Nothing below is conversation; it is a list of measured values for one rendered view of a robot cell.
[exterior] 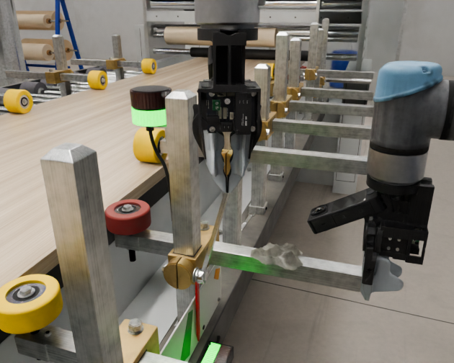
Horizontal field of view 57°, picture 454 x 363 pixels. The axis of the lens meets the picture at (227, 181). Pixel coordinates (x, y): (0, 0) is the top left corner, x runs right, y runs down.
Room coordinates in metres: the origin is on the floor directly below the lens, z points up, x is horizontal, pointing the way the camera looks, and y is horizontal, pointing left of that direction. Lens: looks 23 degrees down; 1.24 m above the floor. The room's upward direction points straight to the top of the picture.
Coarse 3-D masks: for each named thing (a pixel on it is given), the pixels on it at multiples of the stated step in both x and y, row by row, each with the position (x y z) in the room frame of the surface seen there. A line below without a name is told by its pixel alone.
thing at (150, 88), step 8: (136, 88) 0.61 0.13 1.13; (144, 88) 0.61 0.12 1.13; (152, 88) 0.61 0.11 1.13; (160, 88) 0.61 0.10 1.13; (168, 88) 0.61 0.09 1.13; (152, 128) 0.61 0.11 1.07; (152, 136) 0.61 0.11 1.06; (152, 144) 0.61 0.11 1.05; (160, 160) 0.60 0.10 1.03; (168, 176) 0.60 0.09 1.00; (168, 184) 0.60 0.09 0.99
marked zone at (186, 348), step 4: (192, 312) 0.54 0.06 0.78; (188, 316) 0.53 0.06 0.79; (188, 320) 0.52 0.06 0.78; (188, 324) 0.52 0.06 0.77; (188, 328) 0.52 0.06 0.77; (188, 332) 0.52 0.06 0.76; (184, 336) 0.51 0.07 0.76; (188, 336) 0.52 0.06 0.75; (184, 340) 0.51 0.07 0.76; (188, 340) 0.52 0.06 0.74; (184, 344) 0.51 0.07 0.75; (188, 344) 0.52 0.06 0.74; (184, 348) 0.51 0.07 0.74; (188, 348) 0.52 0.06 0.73; (184, 352) 0.51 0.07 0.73; (188, 352) 0.52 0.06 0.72; (184, 356) 0.51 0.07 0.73; (188, 356) 0.52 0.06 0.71; (184, 360) 0.50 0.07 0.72
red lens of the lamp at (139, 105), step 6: (168, 90) 0.60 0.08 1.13; (132, 96) 0.59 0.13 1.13; (138, 96) 0.58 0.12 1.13; (144, 96) 0.58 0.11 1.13; (150, 96) 0.58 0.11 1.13; (156, 96) 0.58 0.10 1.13; (162, 96) 0.59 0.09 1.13; (132, 102) 0.59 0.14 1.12; (138, 102) 0.58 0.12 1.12; (144, 102) 0.58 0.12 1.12; (150, 102) 0.58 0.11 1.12; (156, 102) 0.58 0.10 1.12; (162, 102) 0.59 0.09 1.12; (138, 108) 0.58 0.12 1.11; (144, 108) 0.58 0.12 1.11; (150, 108) 0.58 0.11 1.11; (156, 108) 0.58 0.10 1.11
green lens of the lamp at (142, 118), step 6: (132, 108) 0.60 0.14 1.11; (132, 114) 0.60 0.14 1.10; (138, 114) 0.58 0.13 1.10; (144, 114) 0.58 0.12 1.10; (150, 114) 0.58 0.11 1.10; (156, 114) 0.58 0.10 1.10; (162, 114) 0.58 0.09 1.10; (138, 120) 0.58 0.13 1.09; (144, 120) 0.58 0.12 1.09; (150, 120) 0.58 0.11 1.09; (156, 120) 0.58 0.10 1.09; (162, 120) 0.58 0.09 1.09; (150, 126) 0.58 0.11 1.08
